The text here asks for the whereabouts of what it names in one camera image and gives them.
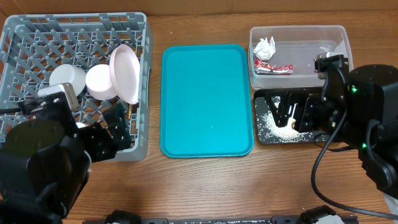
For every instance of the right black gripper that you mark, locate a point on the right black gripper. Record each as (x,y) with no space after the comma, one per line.
(310,121)

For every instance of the red snack wrapper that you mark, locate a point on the red snack wrapper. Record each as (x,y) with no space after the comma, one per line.
(264,68)

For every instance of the clear plastic waste bin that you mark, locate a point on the clear plastic waste bin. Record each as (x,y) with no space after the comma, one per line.
(297,46)

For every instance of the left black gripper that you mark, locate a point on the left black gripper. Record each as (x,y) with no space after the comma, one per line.
(118,130)

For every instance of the grey bowl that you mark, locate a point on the grey bowl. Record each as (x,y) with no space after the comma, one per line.
(67,73)

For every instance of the grey plastic dish rack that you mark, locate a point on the grey plastic dish rack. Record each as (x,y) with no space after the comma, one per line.
(34,45)

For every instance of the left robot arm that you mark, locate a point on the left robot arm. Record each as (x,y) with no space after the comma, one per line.
(45,162)

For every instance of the black food waste tray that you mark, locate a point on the black food waste tray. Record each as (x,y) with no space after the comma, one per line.
(317,139)

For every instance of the white cup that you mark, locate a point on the white cup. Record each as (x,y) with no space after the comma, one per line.
(81,125)

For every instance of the white tissue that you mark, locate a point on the white tissue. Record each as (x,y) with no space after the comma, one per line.
(265,49)

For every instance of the pile of white rice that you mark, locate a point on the pile of white rice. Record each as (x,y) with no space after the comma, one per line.
(269,133)

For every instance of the pink white small bowl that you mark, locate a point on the pink white small bowl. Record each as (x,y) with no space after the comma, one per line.
(99,84)

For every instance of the teal plastic serving tray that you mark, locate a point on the teal plastic serving tray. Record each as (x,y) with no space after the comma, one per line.
(205,108)

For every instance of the wooden chopstick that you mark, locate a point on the wooden chopstick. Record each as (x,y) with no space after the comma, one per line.
(130,111)

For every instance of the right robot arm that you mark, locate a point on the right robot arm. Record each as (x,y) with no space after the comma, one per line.
(359,106)

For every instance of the white round plate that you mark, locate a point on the white round plate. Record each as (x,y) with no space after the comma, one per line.
(125,73)

